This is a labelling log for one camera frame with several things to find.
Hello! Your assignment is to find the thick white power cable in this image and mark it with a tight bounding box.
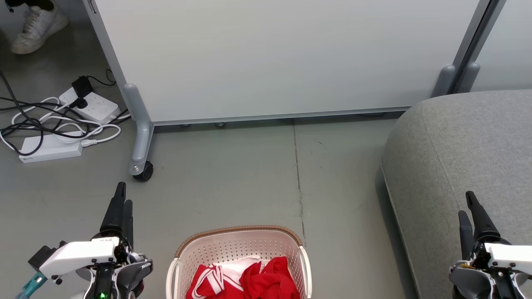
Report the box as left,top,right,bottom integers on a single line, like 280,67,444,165
53,123,122,149

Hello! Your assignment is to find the black trouser leg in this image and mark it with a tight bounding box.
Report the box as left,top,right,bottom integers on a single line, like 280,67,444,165
6,0,55,12

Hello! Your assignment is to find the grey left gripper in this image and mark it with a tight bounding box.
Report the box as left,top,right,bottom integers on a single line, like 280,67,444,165
77,182,153,299

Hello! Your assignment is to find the grey partition foot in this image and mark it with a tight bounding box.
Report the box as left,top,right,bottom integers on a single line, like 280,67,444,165
431,64,457,98
455,62,481,94

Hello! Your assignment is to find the large white partition panel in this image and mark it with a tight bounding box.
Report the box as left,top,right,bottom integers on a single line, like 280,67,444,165
82,0,492,126

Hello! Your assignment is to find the grey fabric sofa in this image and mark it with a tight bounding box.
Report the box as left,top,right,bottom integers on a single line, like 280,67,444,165
381,89,532,299

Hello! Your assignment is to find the black power adapter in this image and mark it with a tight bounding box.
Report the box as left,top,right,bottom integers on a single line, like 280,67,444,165
71,76,94,98

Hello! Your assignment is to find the white power adapter box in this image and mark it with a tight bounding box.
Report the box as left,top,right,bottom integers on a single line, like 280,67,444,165
18,132,83,164

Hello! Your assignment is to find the grey partition leg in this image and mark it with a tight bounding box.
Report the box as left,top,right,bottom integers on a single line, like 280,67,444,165
123,83,155,176

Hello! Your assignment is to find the white sneaker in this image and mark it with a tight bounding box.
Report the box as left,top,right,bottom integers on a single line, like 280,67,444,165
11,0,69,55

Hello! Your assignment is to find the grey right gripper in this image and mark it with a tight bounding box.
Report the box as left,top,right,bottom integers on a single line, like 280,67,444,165
449,191,532,299

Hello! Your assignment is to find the white perforated laundry basket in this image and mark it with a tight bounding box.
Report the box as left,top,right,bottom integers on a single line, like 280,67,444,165
166,225,312,299

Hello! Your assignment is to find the square white power strip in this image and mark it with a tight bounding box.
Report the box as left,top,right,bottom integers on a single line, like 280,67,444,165
59,85,121,125

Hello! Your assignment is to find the teal cable connector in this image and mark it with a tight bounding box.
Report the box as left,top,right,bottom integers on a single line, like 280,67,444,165
16,272,47,299

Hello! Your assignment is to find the thin white cable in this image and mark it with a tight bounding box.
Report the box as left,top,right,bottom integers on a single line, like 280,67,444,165
0,96,63,151

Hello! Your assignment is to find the tangle of black white cables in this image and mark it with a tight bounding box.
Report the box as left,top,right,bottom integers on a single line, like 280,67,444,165
0,70,130,157

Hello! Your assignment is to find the red jersey with white trim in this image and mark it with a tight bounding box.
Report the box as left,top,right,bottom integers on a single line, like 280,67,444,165
185,257,271,299

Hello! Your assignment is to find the narrow white partition panel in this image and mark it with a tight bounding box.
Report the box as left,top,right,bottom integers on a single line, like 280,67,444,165
469,0,532,93

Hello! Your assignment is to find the black caster wheel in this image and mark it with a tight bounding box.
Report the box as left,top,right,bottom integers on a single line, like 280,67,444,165
133,162,154,182

